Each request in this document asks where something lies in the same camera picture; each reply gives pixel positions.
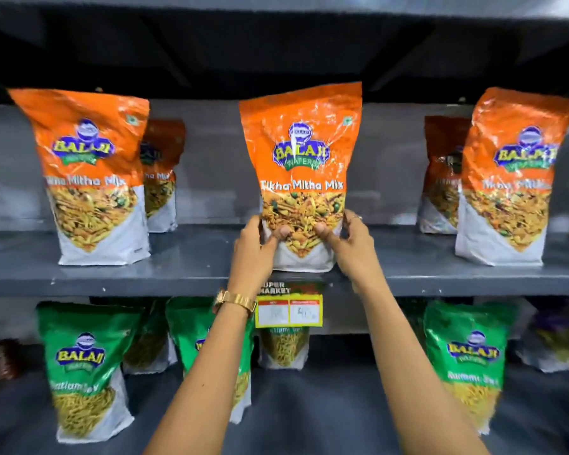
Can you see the person's left hand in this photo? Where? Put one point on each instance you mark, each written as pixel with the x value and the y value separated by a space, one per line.
pixel 251 260

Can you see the person's right hand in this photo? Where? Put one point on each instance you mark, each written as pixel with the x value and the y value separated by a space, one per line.
pixel 355 258

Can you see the person's left thumb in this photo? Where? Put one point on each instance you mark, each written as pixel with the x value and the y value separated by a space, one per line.
pixel 279 233

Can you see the person's right thumb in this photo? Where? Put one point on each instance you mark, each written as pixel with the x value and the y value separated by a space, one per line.
pixel 326 233

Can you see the orange snack packet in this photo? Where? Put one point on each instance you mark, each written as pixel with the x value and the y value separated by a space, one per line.
pixel 303 151
pixel 163 184
pixel 90 175
pixel 512 184
pixel 441 184

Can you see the person's right forearm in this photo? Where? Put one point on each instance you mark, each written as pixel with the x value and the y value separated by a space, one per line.
pixel 417 379

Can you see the person's left forearm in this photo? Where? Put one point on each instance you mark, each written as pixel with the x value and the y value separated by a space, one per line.
pixel 204 383

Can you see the yellow shelf price tag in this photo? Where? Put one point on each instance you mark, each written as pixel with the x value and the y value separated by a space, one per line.
pixel 289 307

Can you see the gold wristwatch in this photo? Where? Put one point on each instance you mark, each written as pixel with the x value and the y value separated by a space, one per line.
pixel 236 299

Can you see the grey metal shelf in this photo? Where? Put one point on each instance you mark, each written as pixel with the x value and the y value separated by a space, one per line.
pixel 180 265
pixel 322 407

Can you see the green snack packet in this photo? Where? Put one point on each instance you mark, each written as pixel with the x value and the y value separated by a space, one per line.
pixel 83 369
pixel 151 341
pixel 284 348
pixel 192 336
pixel 469 360

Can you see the dark metal shelf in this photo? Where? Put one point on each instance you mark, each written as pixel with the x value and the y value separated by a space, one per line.
pixel 265 47

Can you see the purple snack packet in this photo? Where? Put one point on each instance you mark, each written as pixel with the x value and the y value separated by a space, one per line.
pixel 547 334

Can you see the dark brown packet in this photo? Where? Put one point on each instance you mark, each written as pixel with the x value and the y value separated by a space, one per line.
pixel 5 360

